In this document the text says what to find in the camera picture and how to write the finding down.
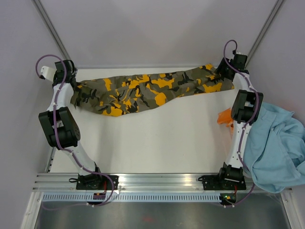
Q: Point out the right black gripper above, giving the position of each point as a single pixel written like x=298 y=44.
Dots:
x=223 y=63

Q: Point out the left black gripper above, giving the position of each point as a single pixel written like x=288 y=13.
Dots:
x=55 y=77

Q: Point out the camouflage trousers yellow green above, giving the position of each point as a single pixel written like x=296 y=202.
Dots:
x=121 y=95

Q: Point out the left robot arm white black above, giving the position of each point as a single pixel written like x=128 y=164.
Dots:
x=60 y=128

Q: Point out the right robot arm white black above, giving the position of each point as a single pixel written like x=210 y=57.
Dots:
x=244 y=113

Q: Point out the orange garment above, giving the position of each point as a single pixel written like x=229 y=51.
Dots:
x=224 y=118

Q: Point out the light blue garment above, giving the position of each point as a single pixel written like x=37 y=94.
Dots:
x=275 y=150

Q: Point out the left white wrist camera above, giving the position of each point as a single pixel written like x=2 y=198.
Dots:
x=47 y=73

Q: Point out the left aluminium frame post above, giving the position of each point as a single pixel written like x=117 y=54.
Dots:
x=50 y=27

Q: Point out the aluminium frame post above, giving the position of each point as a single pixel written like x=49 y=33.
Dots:
x=50 y=27
x=265 y=28

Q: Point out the right aluminium frame post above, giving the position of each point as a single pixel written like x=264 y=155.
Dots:
x=265 y=28

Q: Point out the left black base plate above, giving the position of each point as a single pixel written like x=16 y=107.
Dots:
x=96 y=182

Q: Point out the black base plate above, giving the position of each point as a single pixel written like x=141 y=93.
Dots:
x=96 y=182
x=214 y=183

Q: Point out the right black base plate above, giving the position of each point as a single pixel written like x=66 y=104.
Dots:
x=214 y=183

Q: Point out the aluminium mounting rail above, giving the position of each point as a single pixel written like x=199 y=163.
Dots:
x=138 y=183

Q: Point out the white slotted cable duct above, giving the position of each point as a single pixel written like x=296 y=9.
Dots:
x=133 y=197

